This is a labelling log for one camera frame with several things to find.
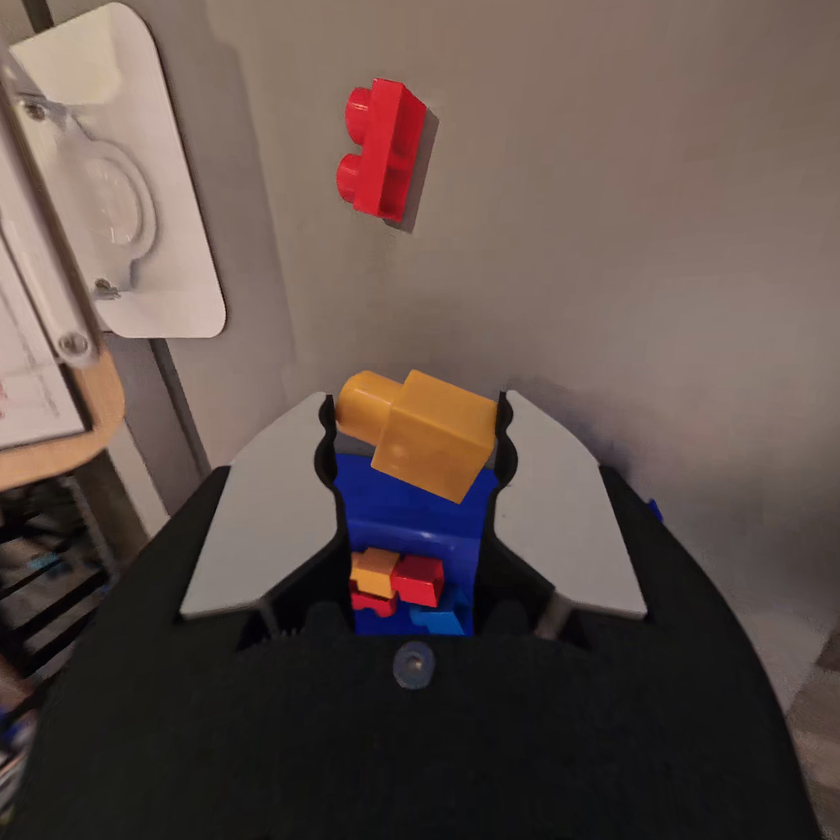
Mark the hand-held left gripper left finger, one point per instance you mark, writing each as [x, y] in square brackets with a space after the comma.
[262, 525]

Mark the grey desk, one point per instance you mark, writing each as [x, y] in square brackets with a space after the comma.
[590, 197]

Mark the blue toy block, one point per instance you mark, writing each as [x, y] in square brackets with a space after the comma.
[439, 620]

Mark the yellow one-stud block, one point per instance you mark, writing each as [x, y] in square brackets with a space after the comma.
[374, 571]
[433, 439]

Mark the printed instruction sheet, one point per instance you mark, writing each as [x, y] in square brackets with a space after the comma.
[33, 380]

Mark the blue plastic bin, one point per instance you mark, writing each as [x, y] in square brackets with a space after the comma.
[394, 518]

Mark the red two-stud block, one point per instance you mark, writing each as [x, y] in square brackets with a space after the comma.
[387, 151]

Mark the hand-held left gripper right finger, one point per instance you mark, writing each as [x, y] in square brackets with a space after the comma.
[571, 525]

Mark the red one-stud block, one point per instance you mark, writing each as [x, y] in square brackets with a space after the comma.
[371, 605]
[420, 581]

